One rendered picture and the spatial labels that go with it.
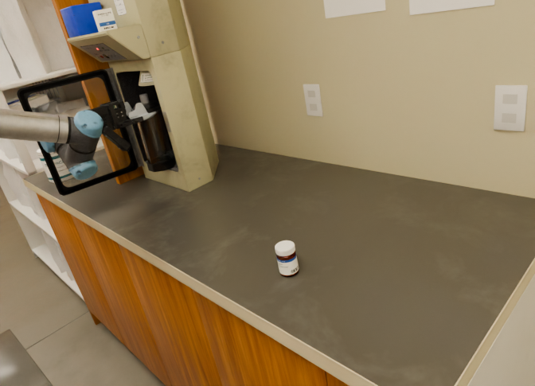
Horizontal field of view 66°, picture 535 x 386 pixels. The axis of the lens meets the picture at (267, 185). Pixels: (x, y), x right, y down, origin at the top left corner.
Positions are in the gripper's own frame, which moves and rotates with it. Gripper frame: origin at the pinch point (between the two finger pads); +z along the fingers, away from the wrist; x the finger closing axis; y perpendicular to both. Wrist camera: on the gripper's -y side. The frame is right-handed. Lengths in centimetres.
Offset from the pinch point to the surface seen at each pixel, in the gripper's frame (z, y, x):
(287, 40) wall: 43, 15, -31
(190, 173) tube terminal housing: 3.0, -21.8, -13.1
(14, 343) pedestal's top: -66, -29, -41
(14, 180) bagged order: -18, -51, 183
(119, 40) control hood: -8.2, 25.5, -13.2
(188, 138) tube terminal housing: 5.7, -9.6, -13.1
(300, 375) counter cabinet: -26, -44, -87
